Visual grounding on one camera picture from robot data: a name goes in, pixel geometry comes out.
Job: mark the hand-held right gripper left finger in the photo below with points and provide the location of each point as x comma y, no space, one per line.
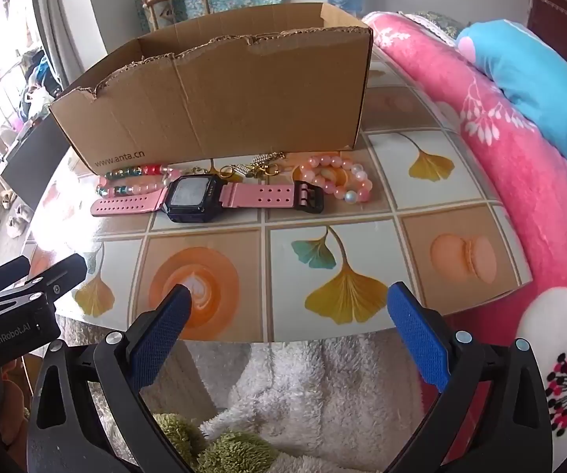
165,327

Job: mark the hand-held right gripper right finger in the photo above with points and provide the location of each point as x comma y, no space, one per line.
419,330

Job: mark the brown cardboard box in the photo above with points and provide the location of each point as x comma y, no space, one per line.
244,103

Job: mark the white slipper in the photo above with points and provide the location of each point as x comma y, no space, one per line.
17,226
8,198

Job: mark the black flat panel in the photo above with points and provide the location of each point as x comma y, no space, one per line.
29,162

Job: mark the green fluffy cloth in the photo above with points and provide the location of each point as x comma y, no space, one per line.
224,446

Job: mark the pink floral blanket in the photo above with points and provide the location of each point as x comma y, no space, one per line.
519,197

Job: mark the pile of clothes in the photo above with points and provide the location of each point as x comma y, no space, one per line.
39,83

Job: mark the grey curtain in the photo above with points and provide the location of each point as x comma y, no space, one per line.
74,15

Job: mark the blue pillow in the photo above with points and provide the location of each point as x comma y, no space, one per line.
534,83

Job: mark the wooden chair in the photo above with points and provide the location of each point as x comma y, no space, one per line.
170,2

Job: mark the green patterned cloth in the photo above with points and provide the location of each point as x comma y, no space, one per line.
438,22

